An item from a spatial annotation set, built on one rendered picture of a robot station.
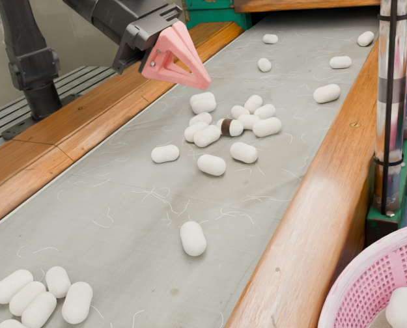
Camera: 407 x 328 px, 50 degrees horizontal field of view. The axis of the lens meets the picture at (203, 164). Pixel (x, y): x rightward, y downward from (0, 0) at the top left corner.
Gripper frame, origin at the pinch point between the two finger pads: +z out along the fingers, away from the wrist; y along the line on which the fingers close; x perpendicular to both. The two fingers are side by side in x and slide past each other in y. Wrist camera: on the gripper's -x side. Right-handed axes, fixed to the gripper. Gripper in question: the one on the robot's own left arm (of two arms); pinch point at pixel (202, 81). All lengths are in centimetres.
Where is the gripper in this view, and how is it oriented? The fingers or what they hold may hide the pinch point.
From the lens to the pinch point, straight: 53.1
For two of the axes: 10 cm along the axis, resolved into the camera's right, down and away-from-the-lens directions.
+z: 7.8, 6.2, -0.6
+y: 4.6, -5.1, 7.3
